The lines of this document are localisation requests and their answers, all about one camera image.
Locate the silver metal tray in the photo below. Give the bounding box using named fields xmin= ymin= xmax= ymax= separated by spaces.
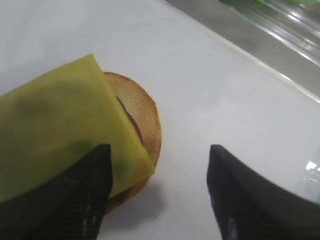
xmin=168 ymin=0 xmax=320 ymax=101

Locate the green lettuce leaf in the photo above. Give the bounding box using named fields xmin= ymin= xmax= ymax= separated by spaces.
xmin=220 ymin=0 xmax=319 ymax=15

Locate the bottom bun on tray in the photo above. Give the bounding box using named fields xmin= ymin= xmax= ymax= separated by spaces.
xmin=101 ymin=71 xmax=163 ymax=216

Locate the clear lettuce cheese container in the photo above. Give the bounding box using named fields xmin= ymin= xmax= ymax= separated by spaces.
xmin=226 ymin=1 xmax=320 ymax=65

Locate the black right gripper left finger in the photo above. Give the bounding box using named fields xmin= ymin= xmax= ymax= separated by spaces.
xmin=0 ymin=144 xmax=112 ymax=240

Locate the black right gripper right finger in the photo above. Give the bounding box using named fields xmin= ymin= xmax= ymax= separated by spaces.
xmin=206 ymin=144 xmax=320 ymax=240

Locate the brown patty on bun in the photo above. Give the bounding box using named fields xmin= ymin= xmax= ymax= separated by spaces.
xmin=116 ymin=97 xmax=144 ymax=144

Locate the yellow cheese slice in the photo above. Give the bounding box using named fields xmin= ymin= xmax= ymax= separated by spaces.
xmin=0 ymin=54 xmax=155 ymax=201

